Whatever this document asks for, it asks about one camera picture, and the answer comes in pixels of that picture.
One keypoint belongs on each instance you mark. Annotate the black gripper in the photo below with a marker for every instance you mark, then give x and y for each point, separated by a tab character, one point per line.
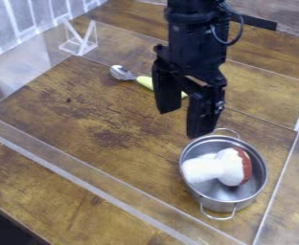
188	68

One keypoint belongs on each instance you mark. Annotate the white red plush mushroom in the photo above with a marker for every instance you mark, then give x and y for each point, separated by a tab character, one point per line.
229	166

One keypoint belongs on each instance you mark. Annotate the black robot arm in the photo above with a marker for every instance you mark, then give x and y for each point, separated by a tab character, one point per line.
196	22

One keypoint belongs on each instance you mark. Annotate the black strip on table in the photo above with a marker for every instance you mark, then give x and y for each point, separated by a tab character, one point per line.
255	21

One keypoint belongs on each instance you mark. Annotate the clear acrylic triangular stand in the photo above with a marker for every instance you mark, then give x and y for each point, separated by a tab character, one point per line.
78	45

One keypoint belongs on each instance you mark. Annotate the clear acrylic barrier panel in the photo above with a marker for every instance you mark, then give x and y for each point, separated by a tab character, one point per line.
132	200

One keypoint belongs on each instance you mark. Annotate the spoon with yellow-green handle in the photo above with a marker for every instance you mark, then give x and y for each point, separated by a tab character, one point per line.
121	73

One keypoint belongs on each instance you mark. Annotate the silver pot with handles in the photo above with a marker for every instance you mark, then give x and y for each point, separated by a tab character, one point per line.
220	201

